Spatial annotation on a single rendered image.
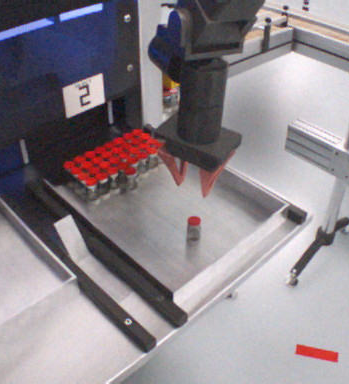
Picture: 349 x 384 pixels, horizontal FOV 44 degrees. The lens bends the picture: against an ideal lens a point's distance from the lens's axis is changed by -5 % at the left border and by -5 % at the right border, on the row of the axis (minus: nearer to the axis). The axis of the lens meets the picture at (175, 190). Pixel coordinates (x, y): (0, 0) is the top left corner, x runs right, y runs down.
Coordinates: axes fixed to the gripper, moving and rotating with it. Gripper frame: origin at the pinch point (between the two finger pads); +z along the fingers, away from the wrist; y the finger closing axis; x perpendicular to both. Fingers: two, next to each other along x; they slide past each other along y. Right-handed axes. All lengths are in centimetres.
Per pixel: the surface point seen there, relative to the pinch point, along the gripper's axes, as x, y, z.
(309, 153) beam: -96, 1, 53
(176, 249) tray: 4.0, -0.3, 10.1
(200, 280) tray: 8.6, -7.0, 7.9
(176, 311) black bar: 15.0, -7.0, 7.6
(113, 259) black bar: 12.1, 5.6, 8.6
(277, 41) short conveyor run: -87, 19, 11
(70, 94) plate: -5.5, 28.6, -2.8
